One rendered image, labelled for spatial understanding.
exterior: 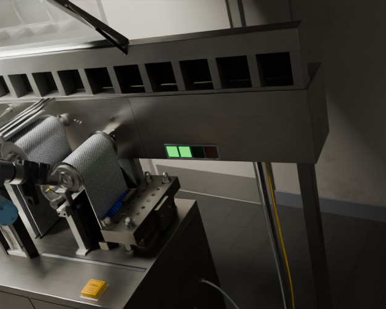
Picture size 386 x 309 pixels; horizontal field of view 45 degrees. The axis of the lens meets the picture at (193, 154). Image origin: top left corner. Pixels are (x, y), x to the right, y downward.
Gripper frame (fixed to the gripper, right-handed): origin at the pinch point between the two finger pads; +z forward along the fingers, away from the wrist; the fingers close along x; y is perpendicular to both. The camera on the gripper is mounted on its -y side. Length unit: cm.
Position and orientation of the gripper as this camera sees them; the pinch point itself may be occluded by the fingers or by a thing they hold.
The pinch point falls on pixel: (57, 184)
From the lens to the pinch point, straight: 192.6
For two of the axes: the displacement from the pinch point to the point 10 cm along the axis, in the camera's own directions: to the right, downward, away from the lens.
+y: 0.9, -9.9, 1.2
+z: 4.6, 1.4, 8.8
